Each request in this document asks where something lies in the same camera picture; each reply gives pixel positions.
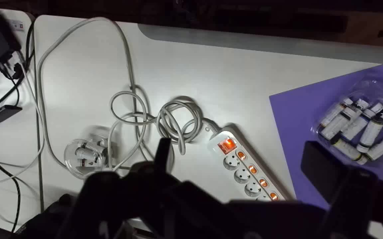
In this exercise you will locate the white three-pin plug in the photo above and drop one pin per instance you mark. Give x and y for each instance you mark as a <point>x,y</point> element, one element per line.
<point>87,152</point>

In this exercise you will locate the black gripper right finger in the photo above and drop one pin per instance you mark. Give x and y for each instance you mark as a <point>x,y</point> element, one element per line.
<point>329,170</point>

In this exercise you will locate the purple paper sheet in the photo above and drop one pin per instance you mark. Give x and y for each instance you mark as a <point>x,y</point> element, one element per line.
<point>297,115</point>

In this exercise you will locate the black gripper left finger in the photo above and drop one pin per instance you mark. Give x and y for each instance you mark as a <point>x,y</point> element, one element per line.
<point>163,154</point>

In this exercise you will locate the clear plastic bag of markers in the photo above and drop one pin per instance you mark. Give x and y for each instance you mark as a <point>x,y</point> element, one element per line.
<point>357,127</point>

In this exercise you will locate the white power strip orange switches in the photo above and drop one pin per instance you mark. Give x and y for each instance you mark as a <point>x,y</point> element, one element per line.
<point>247,172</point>

